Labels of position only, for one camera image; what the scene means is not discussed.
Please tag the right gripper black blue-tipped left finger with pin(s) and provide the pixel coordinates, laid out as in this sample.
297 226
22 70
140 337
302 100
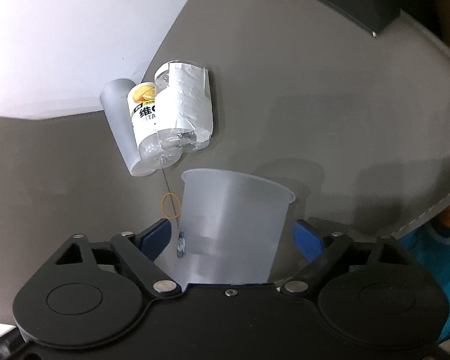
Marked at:
137 254

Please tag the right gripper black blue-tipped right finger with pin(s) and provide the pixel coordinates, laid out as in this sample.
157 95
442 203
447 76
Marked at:
327 256

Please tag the translucent plastic cup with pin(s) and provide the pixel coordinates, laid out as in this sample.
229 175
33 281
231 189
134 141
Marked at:
230 227

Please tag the yellow rubber band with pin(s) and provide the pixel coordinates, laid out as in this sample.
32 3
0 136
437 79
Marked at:
171 206

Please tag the yellow-label plastic bottle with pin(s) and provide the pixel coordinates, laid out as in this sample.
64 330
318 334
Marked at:
143 117

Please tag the grey-label plastic bottle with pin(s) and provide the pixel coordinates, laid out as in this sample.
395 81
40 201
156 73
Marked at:
184 111

